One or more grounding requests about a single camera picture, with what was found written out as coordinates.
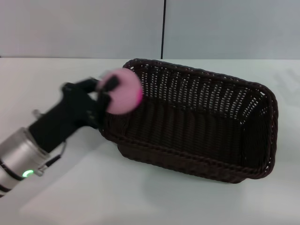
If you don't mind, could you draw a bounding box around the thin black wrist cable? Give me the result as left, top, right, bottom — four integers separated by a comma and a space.
43, 142, 66, 166

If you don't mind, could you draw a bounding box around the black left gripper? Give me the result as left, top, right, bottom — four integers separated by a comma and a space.
28, 74, 120, 153

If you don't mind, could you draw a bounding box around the dark brown woven basket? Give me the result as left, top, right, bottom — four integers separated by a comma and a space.
99, 58, 279, 185

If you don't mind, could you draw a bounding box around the pink toy peach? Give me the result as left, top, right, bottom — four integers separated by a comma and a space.
97, 68, 143, 115

